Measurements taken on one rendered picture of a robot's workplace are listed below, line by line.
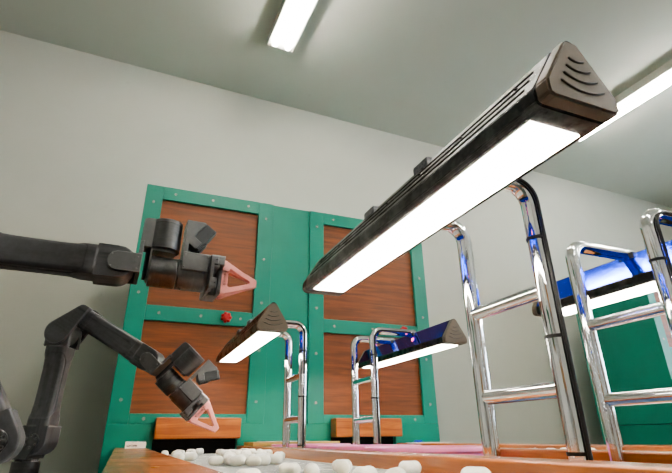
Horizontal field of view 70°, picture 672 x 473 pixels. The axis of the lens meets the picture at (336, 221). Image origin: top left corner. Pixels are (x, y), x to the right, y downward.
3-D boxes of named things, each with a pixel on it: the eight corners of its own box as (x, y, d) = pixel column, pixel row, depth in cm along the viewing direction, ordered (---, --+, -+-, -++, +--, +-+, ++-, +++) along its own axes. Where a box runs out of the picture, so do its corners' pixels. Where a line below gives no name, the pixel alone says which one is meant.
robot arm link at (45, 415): (55, 454, 121) (84, 325, 134) (41, 455, 115) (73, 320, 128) (30, 454, 121) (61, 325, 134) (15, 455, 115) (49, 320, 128)
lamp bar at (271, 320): (257, 328, 120) (259, 300, 123) (215, 362, 172) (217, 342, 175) (288, 330, 123) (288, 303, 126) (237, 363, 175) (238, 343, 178)
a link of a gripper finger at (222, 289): (251, 275, 101) (206, 269, 98) (260, 264, 95) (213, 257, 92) (248, 306, 98) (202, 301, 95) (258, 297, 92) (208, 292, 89)
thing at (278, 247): (105, 424, 165) (147, 183, 204) (108, 427, 212) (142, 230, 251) (438, 423, 213) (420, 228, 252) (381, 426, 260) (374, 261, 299)
